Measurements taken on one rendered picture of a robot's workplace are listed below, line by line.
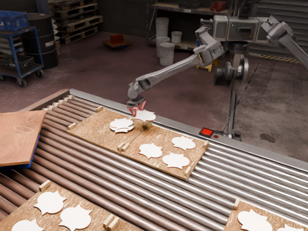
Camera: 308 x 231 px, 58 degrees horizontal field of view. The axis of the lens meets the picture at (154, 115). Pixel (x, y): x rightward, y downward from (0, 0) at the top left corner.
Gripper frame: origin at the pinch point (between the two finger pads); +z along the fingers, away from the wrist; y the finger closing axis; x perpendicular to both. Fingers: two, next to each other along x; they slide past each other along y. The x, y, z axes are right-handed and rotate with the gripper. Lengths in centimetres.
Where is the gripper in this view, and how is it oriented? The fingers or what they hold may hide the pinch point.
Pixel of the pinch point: (137, 112)
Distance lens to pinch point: 172.9
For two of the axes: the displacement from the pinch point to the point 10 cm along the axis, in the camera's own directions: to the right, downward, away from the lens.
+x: -8.7, -1.4, 4.7
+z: 1.1, 8.8, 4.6
